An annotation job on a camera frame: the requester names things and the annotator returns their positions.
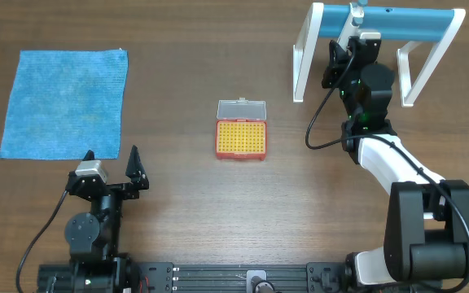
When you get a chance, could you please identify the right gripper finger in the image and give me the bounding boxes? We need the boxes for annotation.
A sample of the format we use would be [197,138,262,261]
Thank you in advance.
[327,39,349,71]

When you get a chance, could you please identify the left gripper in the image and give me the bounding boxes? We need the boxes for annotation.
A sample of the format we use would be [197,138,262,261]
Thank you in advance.
[67,144,151,202]

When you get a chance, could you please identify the white pipette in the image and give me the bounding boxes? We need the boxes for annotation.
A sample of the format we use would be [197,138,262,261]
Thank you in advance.
[335,0,370,50]

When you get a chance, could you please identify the blue cloth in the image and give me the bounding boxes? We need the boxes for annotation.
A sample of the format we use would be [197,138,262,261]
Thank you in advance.
[0,49,129,161]

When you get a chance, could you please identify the white and blue stand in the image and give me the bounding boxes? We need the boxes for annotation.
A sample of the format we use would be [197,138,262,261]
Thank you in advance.
[292,2,467,108]

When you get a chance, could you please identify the red and yellow tip box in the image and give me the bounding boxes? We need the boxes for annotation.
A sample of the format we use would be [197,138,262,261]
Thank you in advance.
[215,97,268,162]

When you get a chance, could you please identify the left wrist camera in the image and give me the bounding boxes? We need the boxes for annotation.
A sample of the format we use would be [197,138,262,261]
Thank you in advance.
[74,159,109,183]

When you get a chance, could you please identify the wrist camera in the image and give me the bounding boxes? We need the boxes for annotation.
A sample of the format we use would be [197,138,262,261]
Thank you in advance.
[74,159,109,183]
[357,31,383,42]

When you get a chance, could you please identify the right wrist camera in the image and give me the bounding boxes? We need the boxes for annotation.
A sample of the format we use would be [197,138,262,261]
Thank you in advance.
[357,31,383,42]

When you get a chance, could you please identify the black cable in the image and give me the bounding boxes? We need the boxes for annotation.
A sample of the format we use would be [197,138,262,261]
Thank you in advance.
[15,189,71,293]
[305,47,469,293]

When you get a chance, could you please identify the mounting rail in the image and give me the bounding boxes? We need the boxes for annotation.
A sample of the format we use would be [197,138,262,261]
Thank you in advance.
[37,261,443,293]

